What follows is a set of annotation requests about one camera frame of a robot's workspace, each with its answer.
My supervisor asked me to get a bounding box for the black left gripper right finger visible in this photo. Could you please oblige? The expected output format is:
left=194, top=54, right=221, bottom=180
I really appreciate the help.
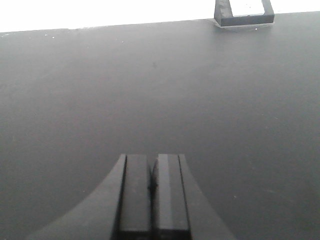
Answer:
left=152, top=154, right=235, bottom=240

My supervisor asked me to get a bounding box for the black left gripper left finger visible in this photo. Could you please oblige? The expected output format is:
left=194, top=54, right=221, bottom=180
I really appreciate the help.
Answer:
left=27, top=154, right=151, bottom=240

